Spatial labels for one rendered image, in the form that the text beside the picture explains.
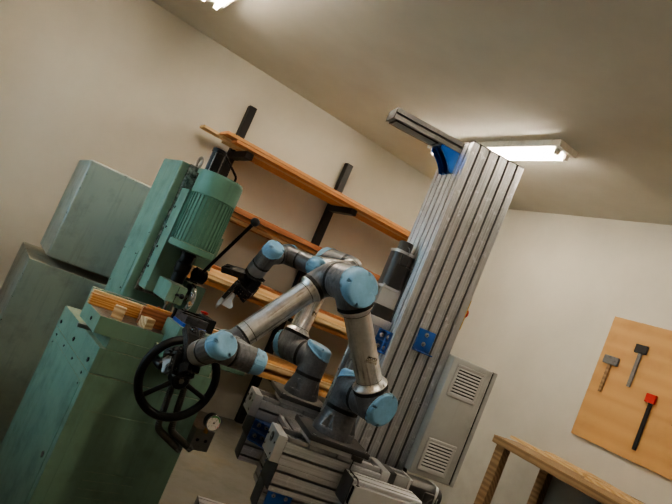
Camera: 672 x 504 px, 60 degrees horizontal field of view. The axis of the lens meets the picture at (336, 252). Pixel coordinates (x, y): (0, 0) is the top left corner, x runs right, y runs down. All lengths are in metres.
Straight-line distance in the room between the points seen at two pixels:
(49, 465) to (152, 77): 3.08
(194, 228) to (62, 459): 0.88
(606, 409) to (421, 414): 2.41
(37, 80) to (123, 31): 0.68
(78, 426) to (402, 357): 1.15
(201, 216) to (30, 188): 2.41
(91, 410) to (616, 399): 3.48
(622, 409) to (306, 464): 2.90
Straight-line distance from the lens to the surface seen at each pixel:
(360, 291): 1.75
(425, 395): 2.35
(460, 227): 2.33
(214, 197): 2.20
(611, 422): 4.56
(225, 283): 4.22
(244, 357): 1.65
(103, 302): 2.22
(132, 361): 2.14
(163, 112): 4.61
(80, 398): 2.14
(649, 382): 4.50
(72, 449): 2.21
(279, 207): 4.92
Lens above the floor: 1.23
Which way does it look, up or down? 5 degrees up
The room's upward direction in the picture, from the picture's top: 23 degrees clockwise
